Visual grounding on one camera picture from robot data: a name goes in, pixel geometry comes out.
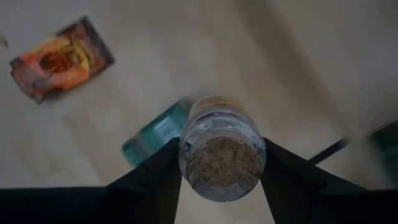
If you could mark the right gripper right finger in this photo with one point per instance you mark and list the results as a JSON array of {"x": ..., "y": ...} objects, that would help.
[{"x": 326, "y": 205}]

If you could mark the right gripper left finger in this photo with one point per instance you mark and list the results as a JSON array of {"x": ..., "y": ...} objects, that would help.
[{"x": 124, "y": 205}]

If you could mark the green lid oregano glass jar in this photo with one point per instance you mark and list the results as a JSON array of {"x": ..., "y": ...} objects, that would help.
[{"x": 155, "y": 133}]

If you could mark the small cork stopper glass jar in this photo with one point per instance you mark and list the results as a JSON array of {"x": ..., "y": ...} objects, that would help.
[{"x": 222, "y": 161}]

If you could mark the orange taco mix packet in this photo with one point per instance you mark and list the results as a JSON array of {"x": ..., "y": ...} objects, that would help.
[{"x": 62, "y": 59}]

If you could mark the potted green succulent plant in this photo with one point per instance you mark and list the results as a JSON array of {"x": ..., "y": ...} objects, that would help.
[{"x": 385, "y": 143}]

